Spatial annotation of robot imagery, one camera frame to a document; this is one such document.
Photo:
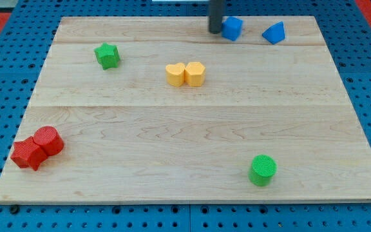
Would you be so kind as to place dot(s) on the green cylinder block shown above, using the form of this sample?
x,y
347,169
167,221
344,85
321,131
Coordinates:
x,y
262,170

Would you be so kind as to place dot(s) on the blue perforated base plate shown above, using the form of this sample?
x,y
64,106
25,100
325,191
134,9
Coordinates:
x,y
24,44

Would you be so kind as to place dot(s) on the blue wedge block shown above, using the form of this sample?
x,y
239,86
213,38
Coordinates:
x,y
275,33

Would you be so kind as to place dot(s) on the blue cube block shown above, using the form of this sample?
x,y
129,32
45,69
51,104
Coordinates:
x,y
232,28

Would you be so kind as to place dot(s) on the yellow heart block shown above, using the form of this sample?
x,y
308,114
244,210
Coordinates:
x,y
175,74

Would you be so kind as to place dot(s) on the red star block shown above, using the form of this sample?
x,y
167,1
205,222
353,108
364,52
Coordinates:
x,y
28,154

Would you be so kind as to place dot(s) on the light wooden board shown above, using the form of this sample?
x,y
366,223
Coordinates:
x,y
132,138

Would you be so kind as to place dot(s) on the yellow hexagon block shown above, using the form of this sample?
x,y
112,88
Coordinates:
x,y
195,74

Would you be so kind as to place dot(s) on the red cylinder block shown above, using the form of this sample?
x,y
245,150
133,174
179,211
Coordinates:
x,y
49,140

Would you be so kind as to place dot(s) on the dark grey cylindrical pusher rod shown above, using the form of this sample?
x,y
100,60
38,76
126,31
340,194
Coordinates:
x,y
215,16

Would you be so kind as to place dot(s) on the green star block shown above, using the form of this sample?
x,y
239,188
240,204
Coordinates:
x,y
107,55

